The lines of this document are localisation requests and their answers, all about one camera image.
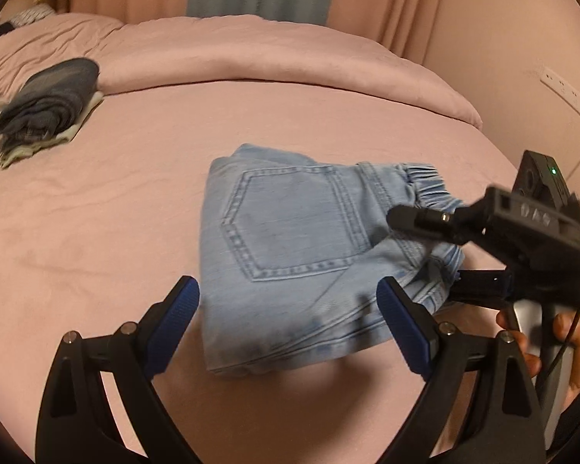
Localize pink pillow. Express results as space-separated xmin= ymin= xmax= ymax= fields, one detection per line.
xmin=0 ymin=13 xmax=125 ymax=99

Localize small plaid pillow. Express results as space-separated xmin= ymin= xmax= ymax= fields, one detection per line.
xmin=9 ymin=3 xmax=56 ymax=28

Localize pink bed sheet mattress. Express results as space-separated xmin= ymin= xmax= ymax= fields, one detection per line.
xmin=0 ymin=82 xmax=517 ymax=463

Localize pale green folded cloth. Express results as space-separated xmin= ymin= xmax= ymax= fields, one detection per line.
xmin=0 ymin=90 xmax=103 ymax=169

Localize white wall socket strip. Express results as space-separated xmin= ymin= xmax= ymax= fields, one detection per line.
xmin=541 ymin=66 xmax=580 ymax=116

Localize pink duvet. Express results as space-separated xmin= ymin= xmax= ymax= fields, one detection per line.
xmin=90 ymin=16 xmax=483 ymax=128

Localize light blue denim pants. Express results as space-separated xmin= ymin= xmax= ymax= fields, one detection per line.
xmin=200 ymin=145 xmax=464 ymax=376

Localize dark folded jeans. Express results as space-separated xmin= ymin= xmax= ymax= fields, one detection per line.
xmin=0 ymin=58 xmax=99 ymax=149

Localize person right hand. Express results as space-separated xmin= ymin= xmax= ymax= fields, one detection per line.
xmin=495 ymin=309 xmax=580 ymax=410

